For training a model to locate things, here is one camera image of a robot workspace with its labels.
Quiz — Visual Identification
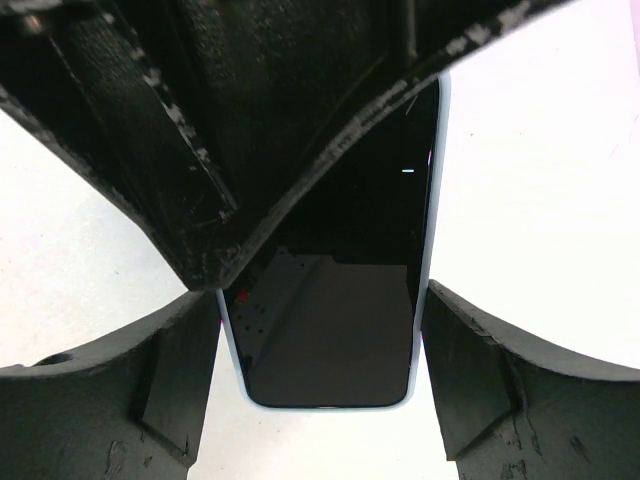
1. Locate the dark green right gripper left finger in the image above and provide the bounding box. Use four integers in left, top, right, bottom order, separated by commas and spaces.
1, 292, 220, 479

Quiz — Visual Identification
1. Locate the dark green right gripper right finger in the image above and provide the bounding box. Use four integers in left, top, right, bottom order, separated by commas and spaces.
422, 280, 639, 479

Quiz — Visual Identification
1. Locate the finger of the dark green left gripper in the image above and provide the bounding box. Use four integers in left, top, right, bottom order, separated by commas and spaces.
1, 0, 553, 291

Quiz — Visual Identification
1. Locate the black phone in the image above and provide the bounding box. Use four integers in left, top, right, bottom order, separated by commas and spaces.
219, 75, 451, 410

